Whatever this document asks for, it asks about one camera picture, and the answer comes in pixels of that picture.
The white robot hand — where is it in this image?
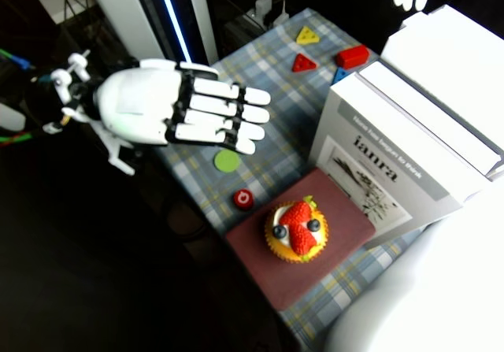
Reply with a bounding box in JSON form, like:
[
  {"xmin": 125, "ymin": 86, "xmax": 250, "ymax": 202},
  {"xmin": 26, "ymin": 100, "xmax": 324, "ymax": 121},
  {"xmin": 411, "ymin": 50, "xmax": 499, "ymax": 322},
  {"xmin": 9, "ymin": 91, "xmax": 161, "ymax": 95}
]
[{"xmin": 93, "ymin": 57, "xmax": 272, "ymax": 156}]

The maroon square mat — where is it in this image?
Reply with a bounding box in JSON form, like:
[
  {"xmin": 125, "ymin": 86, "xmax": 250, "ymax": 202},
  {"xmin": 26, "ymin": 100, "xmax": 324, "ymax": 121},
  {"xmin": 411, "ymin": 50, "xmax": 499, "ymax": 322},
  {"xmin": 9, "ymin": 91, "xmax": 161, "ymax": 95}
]
[{"xmin": 224, "ymin": 167, "xmax": 376, "ymax": 312}]

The white printed box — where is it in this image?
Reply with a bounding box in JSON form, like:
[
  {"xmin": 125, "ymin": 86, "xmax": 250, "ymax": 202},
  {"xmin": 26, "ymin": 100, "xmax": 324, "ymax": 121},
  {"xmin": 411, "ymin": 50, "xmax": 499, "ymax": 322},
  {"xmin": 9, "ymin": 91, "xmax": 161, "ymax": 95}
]
[{"xmin": 308, "ymin": 72, "xmax": 494, "ymax": 250}]

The white pillar with blue light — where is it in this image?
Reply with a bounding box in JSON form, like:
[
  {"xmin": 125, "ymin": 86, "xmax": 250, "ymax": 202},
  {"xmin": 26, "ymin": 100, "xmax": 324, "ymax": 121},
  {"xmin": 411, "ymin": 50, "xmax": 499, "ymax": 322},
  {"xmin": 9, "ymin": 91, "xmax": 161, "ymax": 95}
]
[{"xmin": 80, "ymin": 0, "xmax": 220, "ymax": 68}]

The green round disc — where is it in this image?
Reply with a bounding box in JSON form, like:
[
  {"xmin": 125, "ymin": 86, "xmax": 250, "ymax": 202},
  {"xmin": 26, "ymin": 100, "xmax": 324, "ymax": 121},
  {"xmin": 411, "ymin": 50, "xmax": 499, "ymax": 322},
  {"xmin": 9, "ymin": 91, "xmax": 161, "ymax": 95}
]
[{"xmin": 213, "ymin": 149, "xmax": 242, "ymax": 174}]

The blue plaid tablecloth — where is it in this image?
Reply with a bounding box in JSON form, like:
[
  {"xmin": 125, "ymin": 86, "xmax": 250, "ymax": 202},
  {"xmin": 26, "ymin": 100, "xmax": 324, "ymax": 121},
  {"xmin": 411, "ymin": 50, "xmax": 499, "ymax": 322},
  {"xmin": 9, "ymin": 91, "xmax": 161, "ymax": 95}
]
[{"xmin": 157, "ymin": 7, "xmax": 424, "ymax": 352}]

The red round button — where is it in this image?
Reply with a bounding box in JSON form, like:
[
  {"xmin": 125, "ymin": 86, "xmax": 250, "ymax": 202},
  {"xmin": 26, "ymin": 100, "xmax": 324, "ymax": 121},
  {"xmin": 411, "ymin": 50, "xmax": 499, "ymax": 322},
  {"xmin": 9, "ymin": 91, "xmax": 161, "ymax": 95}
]
[{"xmin": 232, "ymin": 188, "xmax": 255, "ymax": 212}]

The power strip with chargers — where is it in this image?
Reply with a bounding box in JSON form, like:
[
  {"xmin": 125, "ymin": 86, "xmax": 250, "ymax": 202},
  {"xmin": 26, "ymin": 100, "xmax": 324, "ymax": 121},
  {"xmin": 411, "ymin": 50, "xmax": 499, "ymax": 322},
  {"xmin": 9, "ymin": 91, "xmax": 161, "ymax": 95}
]
[{"xmin": 245, "ymin": 0, "xmax": 291, "ymax": 29}]

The red triangle block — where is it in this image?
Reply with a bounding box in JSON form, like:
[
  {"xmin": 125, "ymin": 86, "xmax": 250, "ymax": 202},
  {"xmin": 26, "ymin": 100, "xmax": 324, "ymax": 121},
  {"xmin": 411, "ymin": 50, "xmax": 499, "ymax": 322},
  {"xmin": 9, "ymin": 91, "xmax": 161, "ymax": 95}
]
[{"xmin": 291, "ymin": 53, "xmax": 318, "ymax": 73}]

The yellow triangle block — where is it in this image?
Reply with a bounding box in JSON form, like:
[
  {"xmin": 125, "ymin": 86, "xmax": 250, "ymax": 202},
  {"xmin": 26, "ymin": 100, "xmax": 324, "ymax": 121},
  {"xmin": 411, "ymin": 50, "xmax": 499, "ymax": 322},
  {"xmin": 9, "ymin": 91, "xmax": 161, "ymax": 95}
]
[{"xmin": 295, "ymin": 25, "xmax": 321, "ymax": 46}]

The toy strawberry cupcake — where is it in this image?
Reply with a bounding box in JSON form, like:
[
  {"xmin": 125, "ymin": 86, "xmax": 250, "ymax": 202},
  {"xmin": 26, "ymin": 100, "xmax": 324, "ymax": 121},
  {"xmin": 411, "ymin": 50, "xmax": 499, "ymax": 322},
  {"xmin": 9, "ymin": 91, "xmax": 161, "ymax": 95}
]
[{"xmin": 264, "ymin": 195, "xmax": 330, "ymax": 265}]

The blue block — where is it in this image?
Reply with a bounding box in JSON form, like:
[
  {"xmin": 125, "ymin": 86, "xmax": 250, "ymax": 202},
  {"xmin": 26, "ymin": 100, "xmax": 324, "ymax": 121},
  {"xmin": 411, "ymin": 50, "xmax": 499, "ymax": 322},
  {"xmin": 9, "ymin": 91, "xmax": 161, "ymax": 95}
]
[{"xmin": 331, "ymin": 67, "xmax": 352, "ymax": 87}]

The red cuboid block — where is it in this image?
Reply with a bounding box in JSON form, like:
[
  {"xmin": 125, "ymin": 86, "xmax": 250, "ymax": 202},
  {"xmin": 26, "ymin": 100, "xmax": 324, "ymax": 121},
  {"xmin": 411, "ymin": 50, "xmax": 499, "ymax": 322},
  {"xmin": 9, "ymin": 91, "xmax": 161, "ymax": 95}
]
[{"xmin": 335, "ymin": 44, "xmax": 371, "ymax": 70}]

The green and red cable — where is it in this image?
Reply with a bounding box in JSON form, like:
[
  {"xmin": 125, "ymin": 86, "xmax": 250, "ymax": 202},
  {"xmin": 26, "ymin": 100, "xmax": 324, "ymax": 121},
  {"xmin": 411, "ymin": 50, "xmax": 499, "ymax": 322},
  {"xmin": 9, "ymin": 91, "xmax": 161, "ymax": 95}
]
[{"xmin": 0, "ymin": 130, "xmax": 34, "ymax": 146}]

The blue and green cable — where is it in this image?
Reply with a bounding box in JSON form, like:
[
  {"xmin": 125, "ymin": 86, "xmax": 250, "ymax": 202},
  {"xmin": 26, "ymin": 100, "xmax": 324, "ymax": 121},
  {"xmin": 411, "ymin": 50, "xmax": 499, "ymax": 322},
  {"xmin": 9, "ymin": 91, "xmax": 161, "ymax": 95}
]
[{"xmin": 0, "ymin": 47, "xmax": 34, "ymax": 71}]

